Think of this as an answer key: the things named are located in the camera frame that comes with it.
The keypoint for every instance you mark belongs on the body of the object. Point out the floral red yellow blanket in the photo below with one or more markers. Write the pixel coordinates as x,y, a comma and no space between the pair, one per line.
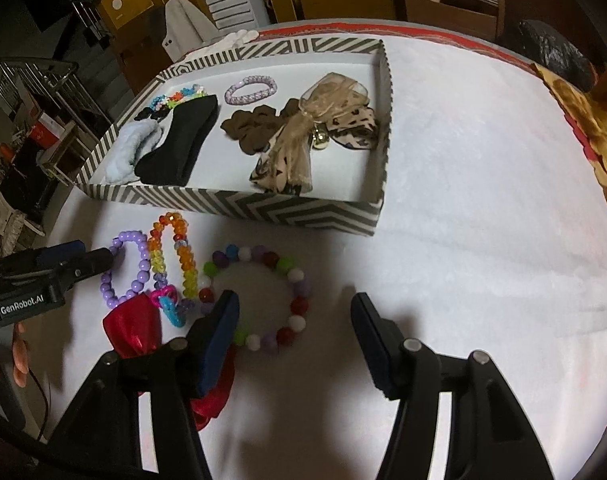
588,125

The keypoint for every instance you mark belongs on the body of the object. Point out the black scrunchie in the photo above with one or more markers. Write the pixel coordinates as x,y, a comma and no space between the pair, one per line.
143,115

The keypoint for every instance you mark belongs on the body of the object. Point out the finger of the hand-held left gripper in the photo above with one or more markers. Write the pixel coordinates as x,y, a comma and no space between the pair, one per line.
58,255
90,262

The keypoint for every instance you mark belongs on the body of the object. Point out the pink rhinestone bangle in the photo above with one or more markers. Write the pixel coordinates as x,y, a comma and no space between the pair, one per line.
266,82

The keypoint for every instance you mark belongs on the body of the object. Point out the red box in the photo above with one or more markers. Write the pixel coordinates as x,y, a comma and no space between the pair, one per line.
45,127

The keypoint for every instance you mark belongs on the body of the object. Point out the white ornate chair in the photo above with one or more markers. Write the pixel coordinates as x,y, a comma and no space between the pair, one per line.
3,225

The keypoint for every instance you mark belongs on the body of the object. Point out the blue and pink hair clip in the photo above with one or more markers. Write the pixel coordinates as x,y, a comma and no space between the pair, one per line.
171,310

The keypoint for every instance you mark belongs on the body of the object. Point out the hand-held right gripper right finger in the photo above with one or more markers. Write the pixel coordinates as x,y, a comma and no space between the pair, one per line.
378,350

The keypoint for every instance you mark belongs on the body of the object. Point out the person's left hand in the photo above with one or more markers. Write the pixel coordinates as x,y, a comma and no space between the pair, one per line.
20,355

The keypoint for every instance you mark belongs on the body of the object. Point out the small white table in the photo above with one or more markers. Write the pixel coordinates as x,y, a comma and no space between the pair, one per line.
65,152

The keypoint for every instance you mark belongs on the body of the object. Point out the white glove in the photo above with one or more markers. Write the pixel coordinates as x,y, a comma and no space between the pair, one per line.
233,40

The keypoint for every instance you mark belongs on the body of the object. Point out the striped cardboard box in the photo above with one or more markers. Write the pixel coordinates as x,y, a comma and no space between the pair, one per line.
233,207

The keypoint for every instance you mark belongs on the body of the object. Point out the black headband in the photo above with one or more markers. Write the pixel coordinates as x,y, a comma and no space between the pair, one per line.
178,150

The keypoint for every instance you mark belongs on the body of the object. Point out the white jacket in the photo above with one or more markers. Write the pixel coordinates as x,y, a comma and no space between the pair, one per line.
186,25

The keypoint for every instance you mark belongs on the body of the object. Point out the metal rack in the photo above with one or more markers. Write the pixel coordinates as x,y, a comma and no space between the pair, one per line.
43,85

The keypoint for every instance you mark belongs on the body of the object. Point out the beige leopard print bow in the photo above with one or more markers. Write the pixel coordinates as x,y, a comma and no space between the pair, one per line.
293,135

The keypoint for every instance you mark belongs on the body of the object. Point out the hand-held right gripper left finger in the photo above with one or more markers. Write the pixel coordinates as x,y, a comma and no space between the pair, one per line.
218,345

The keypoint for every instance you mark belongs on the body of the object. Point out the black plastic bag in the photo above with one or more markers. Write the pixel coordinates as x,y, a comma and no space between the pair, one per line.
553,52

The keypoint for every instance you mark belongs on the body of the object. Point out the red satin bow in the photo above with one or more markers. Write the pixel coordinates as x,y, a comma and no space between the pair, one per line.
133,327

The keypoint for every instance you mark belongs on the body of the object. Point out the white scrunchie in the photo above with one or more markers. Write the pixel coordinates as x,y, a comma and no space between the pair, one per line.
126,152

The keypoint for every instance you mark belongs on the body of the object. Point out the brown scrunchie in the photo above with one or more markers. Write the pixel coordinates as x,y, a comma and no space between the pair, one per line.
248,132

